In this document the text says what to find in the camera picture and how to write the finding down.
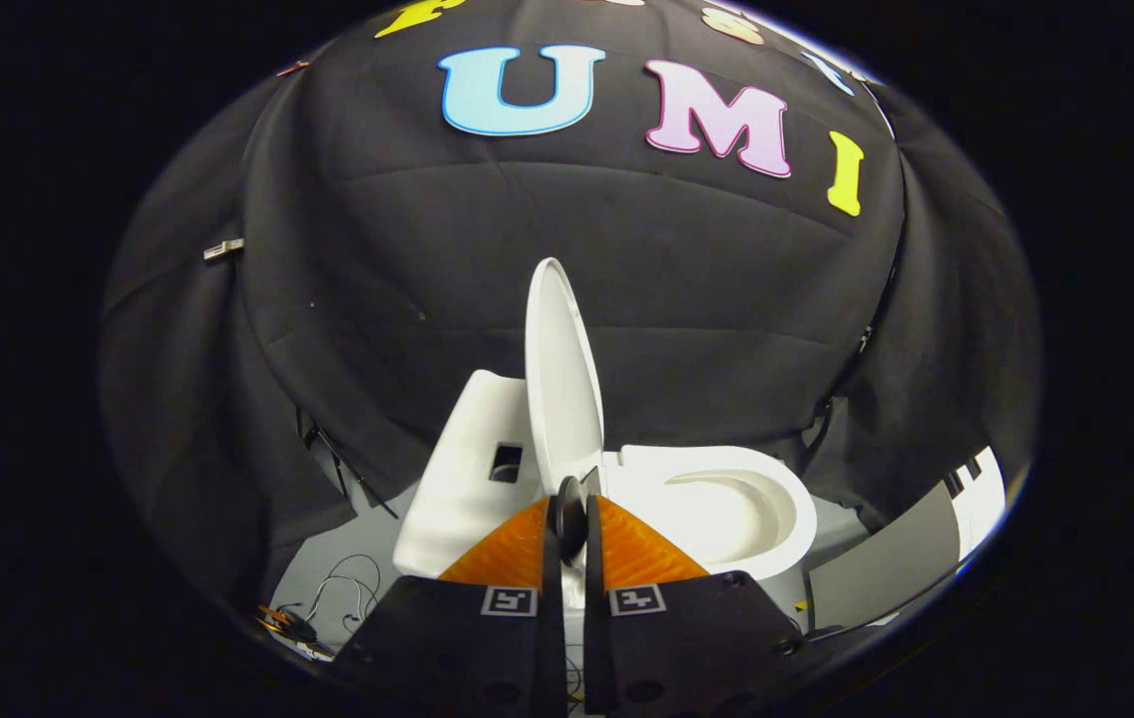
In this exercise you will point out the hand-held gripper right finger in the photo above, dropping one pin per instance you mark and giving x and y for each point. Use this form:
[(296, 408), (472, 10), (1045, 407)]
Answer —
[(594, 638)]

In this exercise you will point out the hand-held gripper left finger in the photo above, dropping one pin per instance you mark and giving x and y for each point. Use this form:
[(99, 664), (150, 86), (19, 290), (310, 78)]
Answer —
[(553, 618)]

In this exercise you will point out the white toilet lid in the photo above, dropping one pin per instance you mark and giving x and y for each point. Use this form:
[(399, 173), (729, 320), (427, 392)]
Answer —
[(562, 379)]

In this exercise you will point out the white ceramic toilet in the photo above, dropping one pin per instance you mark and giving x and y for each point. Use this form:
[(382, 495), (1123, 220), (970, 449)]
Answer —
[(457, 479)]

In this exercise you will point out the grey panel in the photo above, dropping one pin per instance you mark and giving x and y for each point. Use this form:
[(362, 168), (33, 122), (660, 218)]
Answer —
[(886, 563)]

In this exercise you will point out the black backdrop cloth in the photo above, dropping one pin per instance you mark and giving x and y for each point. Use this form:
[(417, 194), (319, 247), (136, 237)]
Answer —
[(547, 279)]

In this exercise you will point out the white black striped object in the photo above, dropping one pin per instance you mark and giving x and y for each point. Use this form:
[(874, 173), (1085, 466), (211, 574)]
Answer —
[(980, 499)]

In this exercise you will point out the small metal clip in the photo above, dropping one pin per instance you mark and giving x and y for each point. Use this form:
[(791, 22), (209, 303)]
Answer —
[(223, 250)]

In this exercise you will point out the small reddish clip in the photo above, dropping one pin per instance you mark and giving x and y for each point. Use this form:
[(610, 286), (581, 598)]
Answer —
[(292, 68)]

